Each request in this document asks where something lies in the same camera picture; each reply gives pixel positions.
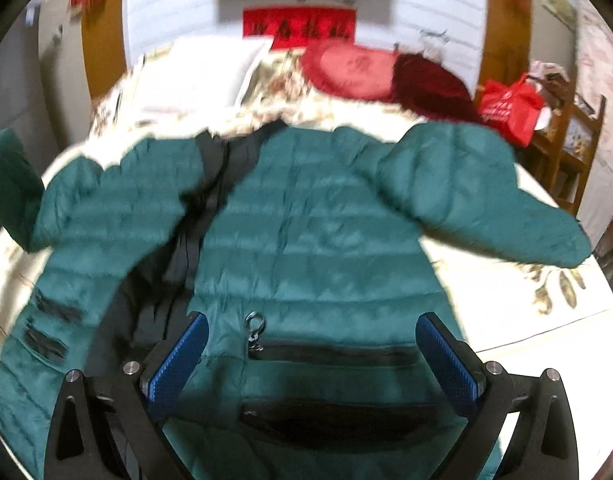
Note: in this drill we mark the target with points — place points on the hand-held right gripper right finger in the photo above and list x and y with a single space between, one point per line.
444 355

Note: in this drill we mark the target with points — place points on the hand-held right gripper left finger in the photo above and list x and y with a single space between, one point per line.
179 355

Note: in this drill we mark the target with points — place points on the green puffer jacket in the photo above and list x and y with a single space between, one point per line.
311 220

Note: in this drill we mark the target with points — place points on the wooden chair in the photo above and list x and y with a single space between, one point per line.
586 160

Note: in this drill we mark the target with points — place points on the red shopping bag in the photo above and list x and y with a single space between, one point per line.
508 110

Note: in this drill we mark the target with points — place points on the dark red velvet cushion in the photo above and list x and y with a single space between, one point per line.
431 85

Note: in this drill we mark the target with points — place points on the white pillow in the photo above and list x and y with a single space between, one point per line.
196 75

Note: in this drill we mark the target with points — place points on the red heart-shaped cushion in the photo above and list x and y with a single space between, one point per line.
351 67

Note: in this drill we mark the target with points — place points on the red wall banner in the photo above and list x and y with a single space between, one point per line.
296 27

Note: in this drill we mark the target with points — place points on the small framed wall picture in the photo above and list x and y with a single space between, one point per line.
558 2

